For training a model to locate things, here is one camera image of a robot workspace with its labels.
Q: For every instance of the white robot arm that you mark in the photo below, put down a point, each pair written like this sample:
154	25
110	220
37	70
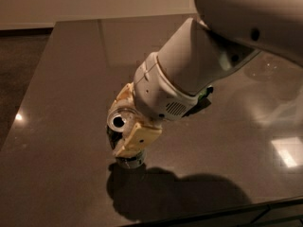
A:
226	35

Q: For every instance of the green snack chip bag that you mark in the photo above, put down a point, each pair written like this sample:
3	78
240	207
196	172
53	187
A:
206	92

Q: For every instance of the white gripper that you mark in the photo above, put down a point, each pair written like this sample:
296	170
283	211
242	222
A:
156	89

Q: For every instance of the green 7up soda can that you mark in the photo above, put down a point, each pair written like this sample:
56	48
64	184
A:
118	121

